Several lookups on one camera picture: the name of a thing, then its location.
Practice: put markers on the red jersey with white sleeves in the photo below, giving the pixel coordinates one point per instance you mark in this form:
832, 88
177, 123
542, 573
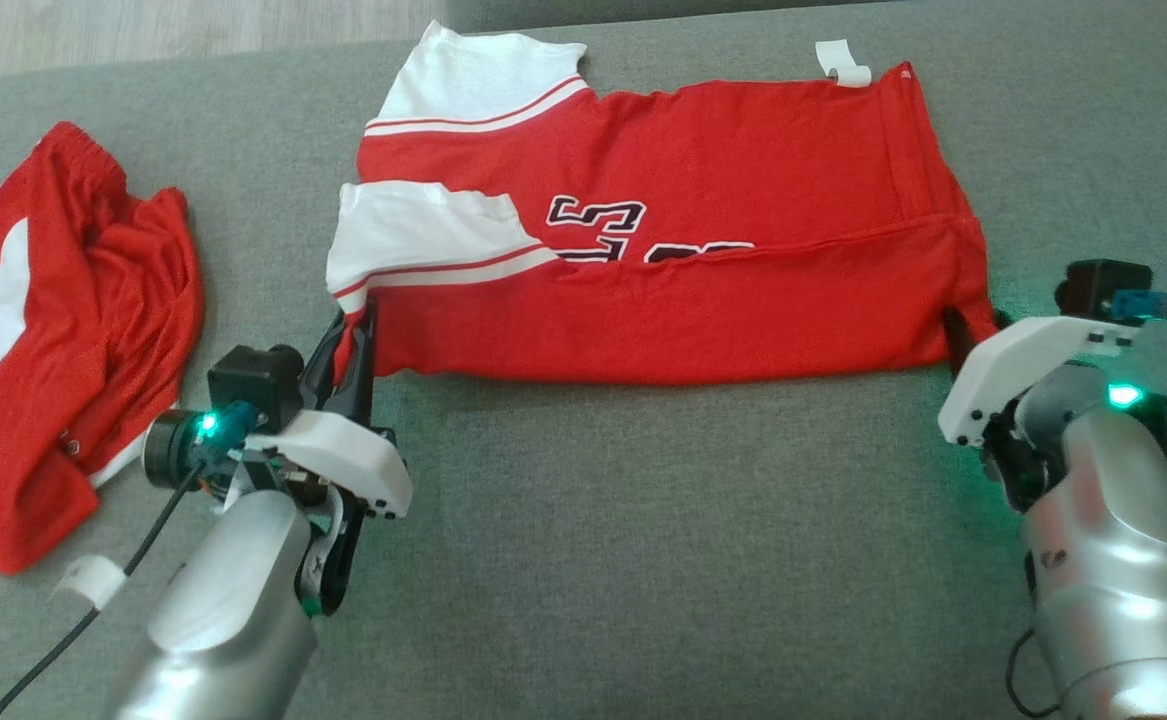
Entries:
723, 180

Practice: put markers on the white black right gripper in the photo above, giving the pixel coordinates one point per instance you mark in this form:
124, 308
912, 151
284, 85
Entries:
1013, 365

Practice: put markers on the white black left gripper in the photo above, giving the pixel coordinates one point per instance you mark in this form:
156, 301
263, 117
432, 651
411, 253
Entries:
343, 450

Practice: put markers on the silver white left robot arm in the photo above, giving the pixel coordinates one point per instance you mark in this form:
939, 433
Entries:
233, 600

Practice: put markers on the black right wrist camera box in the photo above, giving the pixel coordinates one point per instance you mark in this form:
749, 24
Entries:
1098, 285

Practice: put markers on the red shorts with white stripes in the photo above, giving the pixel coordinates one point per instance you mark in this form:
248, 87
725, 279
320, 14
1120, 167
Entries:
83, 350

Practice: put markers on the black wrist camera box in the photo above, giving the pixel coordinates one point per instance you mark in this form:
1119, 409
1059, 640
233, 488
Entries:
1098, 285
248, 385

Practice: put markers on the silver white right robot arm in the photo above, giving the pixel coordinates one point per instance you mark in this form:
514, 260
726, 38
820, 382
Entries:
1113, 560

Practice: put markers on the grey fabric sofa seat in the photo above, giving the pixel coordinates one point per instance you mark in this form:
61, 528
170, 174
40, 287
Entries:
643, 560

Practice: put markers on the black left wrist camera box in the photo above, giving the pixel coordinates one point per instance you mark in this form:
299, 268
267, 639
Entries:
248, 385

